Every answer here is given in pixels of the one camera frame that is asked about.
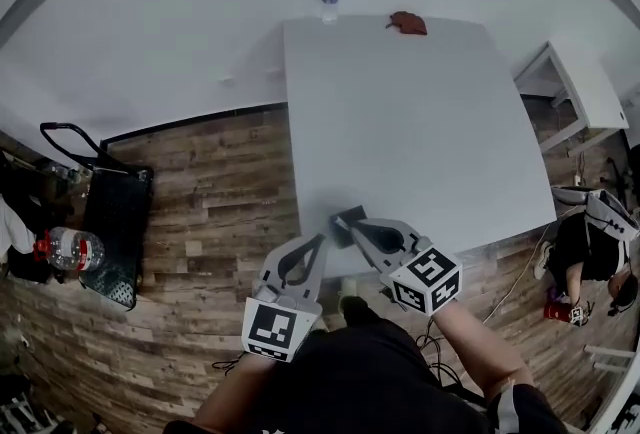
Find white side table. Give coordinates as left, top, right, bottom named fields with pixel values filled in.
left=513, top=40, right=632, bottom=154

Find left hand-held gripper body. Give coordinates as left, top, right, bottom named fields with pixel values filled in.
left=241, top=270, right=324, bottom=364

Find black pen holder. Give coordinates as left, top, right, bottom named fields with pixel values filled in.
left=328, top=204, right=369, bottom=250

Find red-brown cloth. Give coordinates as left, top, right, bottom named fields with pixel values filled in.
left=384, top=10, right=430, bottom=37

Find person's right forearm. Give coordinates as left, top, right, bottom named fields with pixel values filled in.
left=431, top=297, right=537, bottom=399

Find red can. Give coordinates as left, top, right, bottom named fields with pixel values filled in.
left=543, top=300, right=572, bottom=323

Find white floor cable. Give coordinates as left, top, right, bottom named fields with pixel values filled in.
left=481, top=220, right=557, bottom=325

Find person's left forearm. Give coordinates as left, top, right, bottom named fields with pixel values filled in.
left=191, top=350, right=282, bottom=429

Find person's dark shoe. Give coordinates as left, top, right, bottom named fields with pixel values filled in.
left=338, top=295, right=383, bottom=325

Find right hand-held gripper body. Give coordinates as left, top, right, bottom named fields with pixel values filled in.
left=368, top=232, right=464, bottom=319

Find black floor cables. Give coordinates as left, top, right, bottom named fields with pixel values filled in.
left=413, top=330, right=468, bottom=386

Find white metal frame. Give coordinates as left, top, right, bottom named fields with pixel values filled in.
left=583, top=343, right=640, bottom=434

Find white cloth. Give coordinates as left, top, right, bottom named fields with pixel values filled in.
left=0, top=195, right=37, bottom=255

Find person's black shirt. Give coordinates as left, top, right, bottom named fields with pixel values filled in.
left=162, top=316, right=568, bottom=434

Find small clear water bottle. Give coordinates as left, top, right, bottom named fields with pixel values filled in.
left=319, top=0, right=342, bottom=26

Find black bag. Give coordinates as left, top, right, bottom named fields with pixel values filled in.
left=0, top=149, right=57, bottom=284

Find black platform cart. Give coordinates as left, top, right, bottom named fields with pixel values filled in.
left=39, top=121, right=156, bottom=311

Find large clear water jug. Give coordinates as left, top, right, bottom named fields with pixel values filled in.
left=32, top=226, right=107, bottom=273

